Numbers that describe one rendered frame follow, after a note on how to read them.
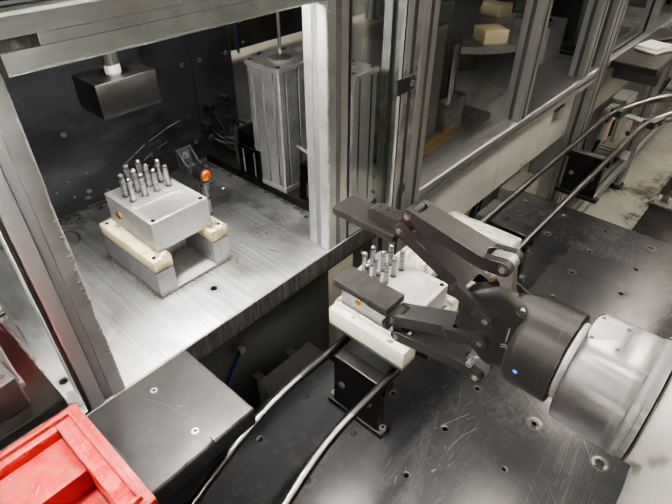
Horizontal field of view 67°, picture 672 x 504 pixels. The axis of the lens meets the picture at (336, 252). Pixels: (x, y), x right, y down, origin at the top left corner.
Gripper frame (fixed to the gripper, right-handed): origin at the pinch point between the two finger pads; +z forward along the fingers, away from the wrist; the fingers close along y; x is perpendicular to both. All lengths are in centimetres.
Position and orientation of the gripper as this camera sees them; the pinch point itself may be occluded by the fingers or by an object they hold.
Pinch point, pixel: (362, 251)
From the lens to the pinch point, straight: 49.5
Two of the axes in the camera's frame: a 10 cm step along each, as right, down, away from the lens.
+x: -6.7, 4.6, -5.9
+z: -7.5, -4.1, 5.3
